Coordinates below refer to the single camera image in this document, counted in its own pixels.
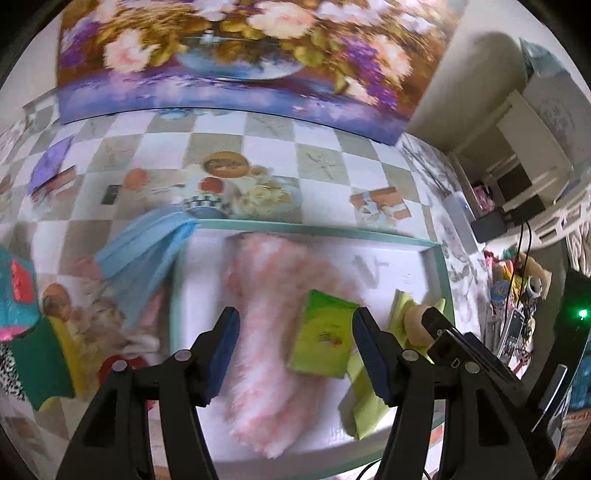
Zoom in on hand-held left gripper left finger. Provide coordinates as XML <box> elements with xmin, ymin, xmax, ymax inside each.
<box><xmin>55</xmin><ymin>305</ymin><xmax>242</xmax><ymax>480</ymax></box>

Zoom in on beige makeup sponge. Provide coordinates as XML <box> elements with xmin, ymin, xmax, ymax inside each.
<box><xmin>403</xmin><ymin>302</ymin><xmax>439</xmax><ymax>348</ymax></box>

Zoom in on white shelf unit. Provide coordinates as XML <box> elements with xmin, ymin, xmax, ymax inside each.
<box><xmin>450</xmin><ymin>37</ymin><xmax>591</xmax><ymax>259</ymax></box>

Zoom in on blue face masks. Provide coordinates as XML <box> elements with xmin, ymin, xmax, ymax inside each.
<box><xmin>95</xmin><ymin>210</ymin><xmax>200</xmax><ymax>326</ymax></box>

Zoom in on pink white fluffy towel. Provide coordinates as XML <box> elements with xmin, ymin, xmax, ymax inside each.
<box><xmin>221</xmin><ymin>233</ymin><xmax>365</xmax><ymax>460</ymax></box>

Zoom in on black cable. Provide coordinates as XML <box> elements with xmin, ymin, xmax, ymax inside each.
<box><xmin>512</xmin><ymin>217</ymin><xmax>536</xmax><ymax>315</ymax></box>

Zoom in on flower painting poster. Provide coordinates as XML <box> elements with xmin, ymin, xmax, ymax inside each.
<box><xmin>55</xmin><ymin>0</ymin><xmax>465</xmax><ymax>146</ymax></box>

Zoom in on purple wipes packet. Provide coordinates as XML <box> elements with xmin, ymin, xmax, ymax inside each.
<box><xmin>25</xmin><ymin>136</ymin><xmax>75</xmax><ymax>197</ymax></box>

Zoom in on colourful toy pile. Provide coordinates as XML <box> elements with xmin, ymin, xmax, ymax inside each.
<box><xmin>482</xmin><ymin>244</ymin><xmax>552</xmax><ymax>370</ymax></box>

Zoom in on green tissue packet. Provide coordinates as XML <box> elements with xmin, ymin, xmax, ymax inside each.
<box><xmin>287</xmin><ymin>290</ymin><xmax>362</xmax><ymax>380</ymax></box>

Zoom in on red round container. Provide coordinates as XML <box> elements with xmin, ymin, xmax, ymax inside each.
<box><xmin>98</xmin><ymin>353</ymin><xmax>158</xmax><ymax>411</ymax></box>

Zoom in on light green cloth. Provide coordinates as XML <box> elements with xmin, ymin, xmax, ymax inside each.
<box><xmin>339</xmin><ymin>290</ymin><xmax>446</xmax><ymax>439</ymax></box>

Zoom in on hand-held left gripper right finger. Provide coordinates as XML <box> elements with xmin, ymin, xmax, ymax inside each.
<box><xmin>352</xmin><ymin>305</ymin><xmax>555</xmax><ymax>480</ymax></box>

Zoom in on turquoise plastic case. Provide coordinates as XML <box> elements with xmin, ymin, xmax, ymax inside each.
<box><xmin>0</xmin><ymin>247</ymin><xmax>44</xmax><ymax>342</ymax></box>

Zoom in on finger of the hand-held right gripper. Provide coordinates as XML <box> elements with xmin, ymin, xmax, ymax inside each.
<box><xmin>421</xmin><ymin>307</ymin><xmax>541</xmax><ymax>444</ymax></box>

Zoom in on teal shallow tray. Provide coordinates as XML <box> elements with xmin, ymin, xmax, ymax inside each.
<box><xmin>167</xmin><ymin>218</ymin><xmax>455</xmax><ymax>480</ymax></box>

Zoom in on green yellow scouring sponge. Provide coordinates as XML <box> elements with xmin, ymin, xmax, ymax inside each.
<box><xmin>17</xmin><ymin>316</ymin><xmax>88</xmax><ymax>412</ymax></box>

